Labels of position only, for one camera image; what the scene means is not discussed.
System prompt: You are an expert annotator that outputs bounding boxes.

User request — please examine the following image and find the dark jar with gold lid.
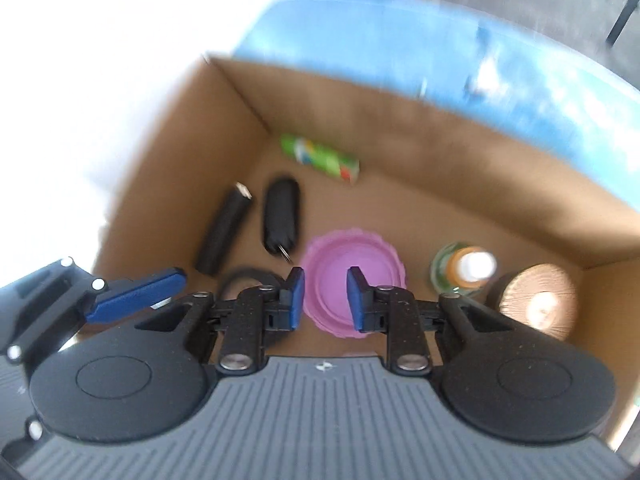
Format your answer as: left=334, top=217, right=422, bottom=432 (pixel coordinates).
left=485, top=262, right=580, bottom=343

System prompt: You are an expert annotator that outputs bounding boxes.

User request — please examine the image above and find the black tape roll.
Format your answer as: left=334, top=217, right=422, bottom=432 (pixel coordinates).
left=217, top=266, right=281, bottom=306

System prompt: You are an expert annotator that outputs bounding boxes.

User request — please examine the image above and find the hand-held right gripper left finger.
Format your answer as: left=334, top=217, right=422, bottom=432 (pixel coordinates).
left=135, top=266, right=306, bottom=375

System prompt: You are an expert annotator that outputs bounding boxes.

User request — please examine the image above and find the brown cardboard box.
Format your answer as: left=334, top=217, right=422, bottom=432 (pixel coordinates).
left=92, top=52, right=640, bottom=453

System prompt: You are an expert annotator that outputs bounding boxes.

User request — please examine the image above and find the green lip balm tube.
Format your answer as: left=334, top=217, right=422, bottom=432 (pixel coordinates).
left=279, top=133, right=361, bottom=184

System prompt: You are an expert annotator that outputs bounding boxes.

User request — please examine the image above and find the pink plastic lid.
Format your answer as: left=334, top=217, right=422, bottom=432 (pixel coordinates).
left=300, top=227, right=408, bottom=338

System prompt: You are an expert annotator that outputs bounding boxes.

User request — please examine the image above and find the black key fob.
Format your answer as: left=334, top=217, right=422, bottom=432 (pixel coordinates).
left=262, top=176, right=302, bottom=263

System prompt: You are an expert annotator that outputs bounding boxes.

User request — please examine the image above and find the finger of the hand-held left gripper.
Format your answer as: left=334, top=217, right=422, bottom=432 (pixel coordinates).
left=82, top=266, right=188, bottom=325

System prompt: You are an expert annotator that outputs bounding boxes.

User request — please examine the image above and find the black metal bed frame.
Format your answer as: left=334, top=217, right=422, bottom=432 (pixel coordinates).
left=606, top=0, right=640, bottom=47

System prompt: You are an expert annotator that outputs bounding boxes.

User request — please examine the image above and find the black cylinder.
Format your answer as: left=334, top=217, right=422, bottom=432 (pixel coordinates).
left=195, top=181, right=254, bottom=276

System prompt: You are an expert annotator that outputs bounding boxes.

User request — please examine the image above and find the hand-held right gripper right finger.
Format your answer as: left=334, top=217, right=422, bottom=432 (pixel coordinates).
left=346, top=266, right=521, bottom=375

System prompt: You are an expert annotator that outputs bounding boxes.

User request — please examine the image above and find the green dropper bottle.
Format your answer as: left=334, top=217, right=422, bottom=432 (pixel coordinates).
left=430, top=241, right=498, bottom=296

